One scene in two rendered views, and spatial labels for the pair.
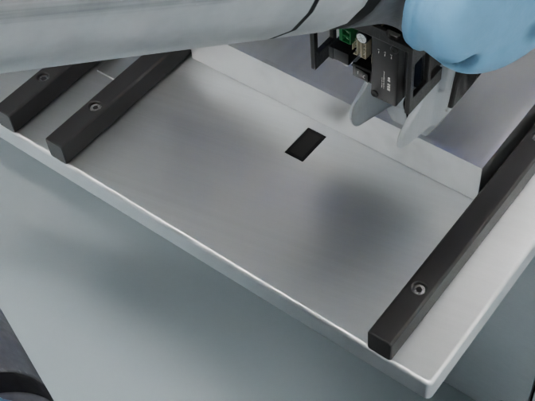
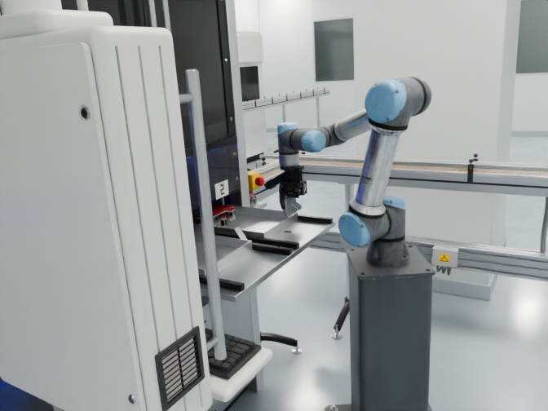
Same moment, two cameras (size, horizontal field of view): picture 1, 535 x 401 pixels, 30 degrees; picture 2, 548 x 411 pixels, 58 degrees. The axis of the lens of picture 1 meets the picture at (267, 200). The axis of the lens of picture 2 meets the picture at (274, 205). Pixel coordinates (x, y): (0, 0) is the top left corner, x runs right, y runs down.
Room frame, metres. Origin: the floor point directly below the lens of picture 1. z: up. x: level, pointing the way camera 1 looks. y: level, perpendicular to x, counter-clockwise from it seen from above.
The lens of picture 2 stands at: (0.90, 1.65, 1.48)
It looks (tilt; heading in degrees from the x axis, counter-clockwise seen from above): 16 degrees down; 258
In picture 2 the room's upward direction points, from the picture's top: 4 degrees counter-clockwise
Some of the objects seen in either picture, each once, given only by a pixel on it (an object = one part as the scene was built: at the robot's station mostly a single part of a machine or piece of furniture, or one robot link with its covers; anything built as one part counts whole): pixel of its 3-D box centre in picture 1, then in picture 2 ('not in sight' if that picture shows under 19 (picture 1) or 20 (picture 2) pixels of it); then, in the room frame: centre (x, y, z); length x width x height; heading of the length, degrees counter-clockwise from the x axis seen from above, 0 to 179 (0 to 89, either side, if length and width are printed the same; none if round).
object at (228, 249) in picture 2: not in sight; (187, 252); (0.86, 0.09, 0.90); 0.34 x 0.26 x 0.04; 137
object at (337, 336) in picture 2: not in sight; (351, 308); (-0.06, -0.82, 0.07); 0.50 x 0.08 x 0.14; 47
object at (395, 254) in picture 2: not in sight; (387, 246); (0.18, 0.14, 0.84); 0.15 x 0.15 x 0.10
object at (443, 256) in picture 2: not in sight; (445, 256); (-0.40, -0.42, 0.50); 0.12 x 0.05 x 0.09; 137
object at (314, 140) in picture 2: not in sight; (311, 139); (0.39, -0.02, 1.21); 0.11 x 0.11 x 0.08; 28
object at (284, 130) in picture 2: not in sight; (289, 138); (0.45, -0.09, 1.21); 0.09 x 0.08 x 0.11; 118
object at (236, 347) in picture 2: not in sight; (181, 339); (0.91, 0.50, 0.82); 0.40 x 0.14 x 0.02; 136
